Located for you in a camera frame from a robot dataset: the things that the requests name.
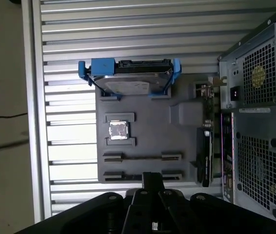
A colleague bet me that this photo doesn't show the silver CPU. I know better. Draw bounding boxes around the silver CPU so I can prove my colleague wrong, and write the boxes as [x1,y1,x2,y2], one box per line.
[108,120,131,141]

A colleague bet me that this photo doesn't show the grey parts rack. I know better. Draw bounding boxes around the grey parts rack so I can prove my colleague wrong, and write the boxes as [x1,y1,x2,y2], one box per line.
[96,79,223,187]

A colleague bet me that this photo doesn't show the hard disk in blue carrier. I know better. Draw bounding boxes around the hard disk in blue carrier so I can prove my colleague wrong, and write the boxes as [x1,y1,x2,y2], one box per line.
[78,58,183,98]

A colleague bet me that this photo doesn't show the thin black floor cable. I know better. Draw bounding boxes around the thin black floor cable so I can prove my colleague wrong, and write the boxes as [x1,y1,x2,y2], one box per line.
[0,111,29,121]

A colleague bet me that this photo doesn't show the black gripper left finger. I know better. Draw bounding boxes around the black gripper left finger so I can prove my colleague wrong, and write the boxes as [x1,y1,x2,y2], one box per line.
[15,172,153,234]

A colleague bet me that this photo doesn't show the RAM stick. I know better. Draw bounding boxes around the RAM stick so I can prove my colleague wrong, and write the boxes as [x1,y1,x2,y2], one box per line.
[103,172,183,181]

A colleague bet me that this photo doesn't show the black PC case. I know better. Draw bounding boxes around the black PC case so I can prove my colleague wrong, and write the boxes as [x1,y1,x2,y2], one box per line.
[217,9,276,229]

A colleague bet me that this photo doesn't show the graphics card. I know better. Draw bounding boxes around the graphics card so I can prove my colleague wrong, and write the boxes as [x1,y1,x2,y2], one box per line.
[194,77,228,188]

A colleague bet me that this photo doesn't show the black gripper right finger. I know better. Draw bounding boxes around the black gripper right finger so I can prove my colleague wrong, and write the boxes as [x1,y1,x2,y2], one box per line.
[152,172,276,234]

